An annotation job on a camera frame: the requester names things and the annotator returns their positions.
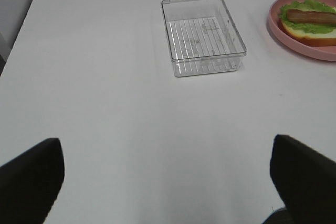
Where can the clear left plastic container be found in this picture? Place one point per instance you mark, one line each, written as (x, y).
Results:
(202, 37)

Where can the pink round plate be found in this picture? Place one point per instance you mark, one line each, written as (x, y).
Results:
(326, 53)

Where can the green lettuce leaf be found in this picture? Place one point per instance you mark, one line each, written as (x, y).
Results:
(307, 6)

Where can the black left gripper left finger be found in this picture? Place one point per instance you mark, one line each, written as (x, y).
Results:
(31, 182)

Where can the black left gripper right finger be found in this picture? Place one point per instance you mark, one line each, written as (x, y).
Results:
(304, 180)

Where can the bread slice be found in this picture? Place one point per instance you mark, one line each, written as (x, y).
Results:
(309, 39)

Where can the bacon strip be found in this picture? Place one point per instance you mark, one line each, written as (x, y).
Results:
(298, 16)

